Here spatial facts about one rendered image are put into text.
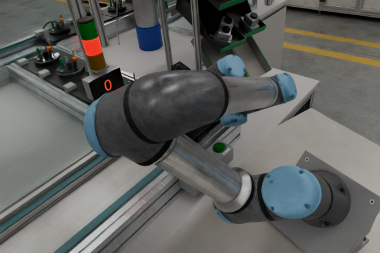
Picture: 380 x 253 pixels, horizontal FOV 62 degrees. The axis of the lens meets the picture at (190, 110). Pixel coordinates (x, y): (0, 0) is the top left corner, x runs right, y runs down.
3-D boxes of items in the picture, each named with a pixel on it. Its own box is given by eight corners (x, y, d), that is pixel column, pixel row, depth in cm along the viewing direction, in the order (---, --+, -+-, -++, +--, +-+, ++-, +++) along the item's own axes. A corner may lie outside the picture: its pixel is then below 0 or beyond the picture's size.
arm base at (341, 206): (360, 186, 81) (349, 182, 74) (336, 239, 82) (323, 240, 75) (307, 161, 92) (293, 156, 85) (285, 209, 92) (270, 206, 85)
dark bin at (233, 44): (244, 43, 123) (251, 28, 117) (220, 54, 117) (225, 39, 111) (199, 0, 133) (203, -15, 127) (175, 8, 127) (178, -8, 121)
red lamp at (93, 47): (105, 51, 97) (102, 36, 94) (92, 57, 94) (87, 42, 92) (96, 47, 100) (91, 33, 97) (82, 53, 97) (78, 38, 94)
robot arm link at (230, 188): (285, 227, 79) (119, 121, 47) (234, 230, 88) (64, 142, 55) (284, 182, 86) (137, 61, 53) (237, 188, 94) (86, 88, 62)
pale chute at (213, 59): (247, 87, 133) (254, 84, 130) (225, 100, 127) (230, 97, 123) (214, 31, 135) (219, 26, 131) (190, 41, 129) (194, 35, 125)
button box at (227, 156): (233, 158, 112) (233, 145, 109) (195, 197, 100) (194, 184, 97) (217, 151, 116) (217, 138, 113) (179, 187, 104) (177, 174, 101)
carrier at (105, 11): (139, 9, 244) (136, -7, 236) (115, 20, 230) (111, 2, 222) (119, 5, 257) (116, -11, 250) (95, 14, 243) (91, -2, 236)
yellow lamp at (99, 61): (109, 65, 100) (106, 51, 97) (96, 72, 97) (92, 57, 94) (100, 61, 103) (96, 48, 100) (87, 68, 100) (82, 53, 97)
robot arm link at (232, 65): (228, 79, 84) (223, 50, 86) (205, 93, 93) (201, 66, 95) (250, 81, 88) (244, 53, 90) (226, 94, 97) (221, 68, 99)
